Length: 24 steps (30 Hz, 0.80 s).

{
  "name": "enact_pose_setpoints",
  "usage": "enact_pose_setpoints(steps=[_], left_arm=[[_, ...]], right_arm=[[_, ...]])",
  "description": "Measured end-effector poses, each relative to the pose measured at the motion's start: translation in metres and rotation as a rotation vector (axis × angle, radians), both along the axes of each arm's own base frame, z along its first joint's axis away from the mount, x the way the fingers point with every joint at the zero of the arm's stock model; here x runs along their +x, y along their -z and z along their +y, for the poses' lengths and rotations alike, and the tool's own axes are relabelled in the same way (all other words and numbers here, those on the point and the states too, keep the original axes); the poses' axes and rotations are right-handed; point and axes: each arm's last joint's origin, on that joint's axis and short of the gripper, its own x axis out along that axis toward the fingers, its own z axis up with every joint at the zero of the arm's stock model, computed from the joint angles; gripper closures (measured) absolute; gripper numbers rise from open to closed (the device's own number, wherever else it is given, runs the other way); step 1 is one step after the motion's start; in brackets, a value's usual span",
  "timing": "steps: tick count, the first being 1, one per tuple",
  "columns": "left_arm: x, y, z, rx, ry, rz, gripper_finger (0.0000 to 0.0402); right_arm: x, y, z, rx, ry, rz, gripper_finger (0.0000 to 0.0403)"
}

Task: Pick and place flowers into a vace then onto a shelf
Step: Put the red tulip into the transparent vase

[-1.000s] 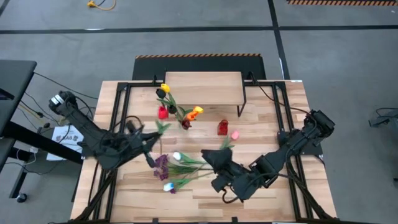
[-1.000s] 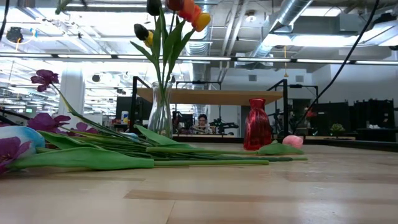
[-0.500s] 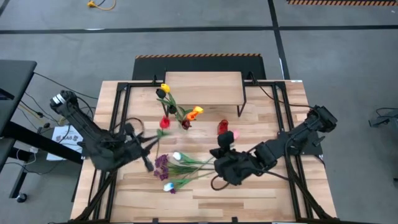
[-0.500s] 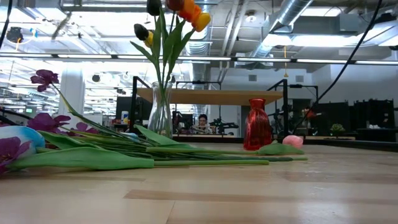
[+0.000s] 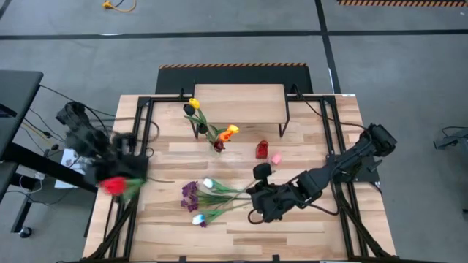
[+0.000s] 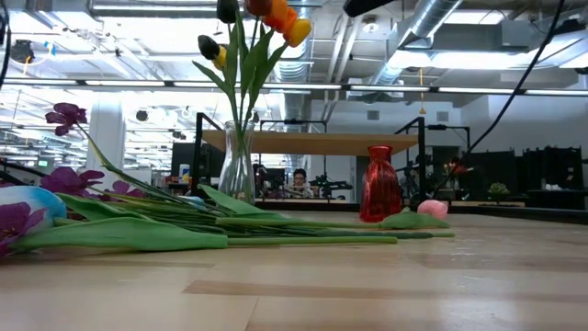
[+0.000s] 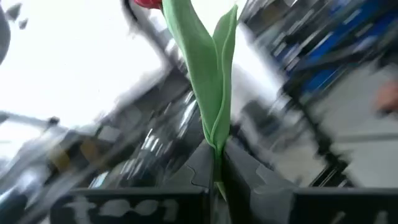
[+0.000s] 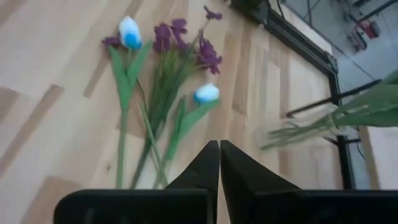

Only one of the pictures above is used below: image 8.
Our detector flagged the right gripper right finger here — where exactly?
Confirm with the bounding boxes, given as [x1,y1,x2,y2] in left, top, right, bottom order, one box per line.
[220,140,398,224]

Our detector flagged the clear glass vase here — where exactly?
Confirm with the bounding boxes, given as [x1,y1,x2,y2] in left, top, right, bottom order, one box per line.
[254,104,355,152]

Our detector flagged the black aluminium rig frame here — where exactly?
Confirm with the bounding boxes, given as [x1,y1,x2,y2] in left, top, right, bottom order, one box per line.
[229,0,357,190]

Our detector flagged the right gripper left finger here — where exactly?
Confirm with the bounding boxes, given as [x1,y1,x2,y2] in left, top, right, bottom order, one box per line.
[54,140,220,224]

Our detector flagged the purple flower bunch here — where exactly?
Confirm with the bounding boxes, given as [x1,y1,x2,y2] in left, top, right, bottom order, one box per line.
[130,5,223,189]

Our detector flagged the white and blue tulip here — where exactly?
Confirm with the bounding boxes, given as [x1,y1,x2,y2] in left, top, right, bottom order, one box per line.
[154,83,221,187]
[107,16,154,189]

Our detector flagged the small purple flower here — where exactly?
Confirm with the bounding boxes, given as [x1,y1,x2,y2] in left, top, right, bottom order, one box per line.
[101,35,122,47]

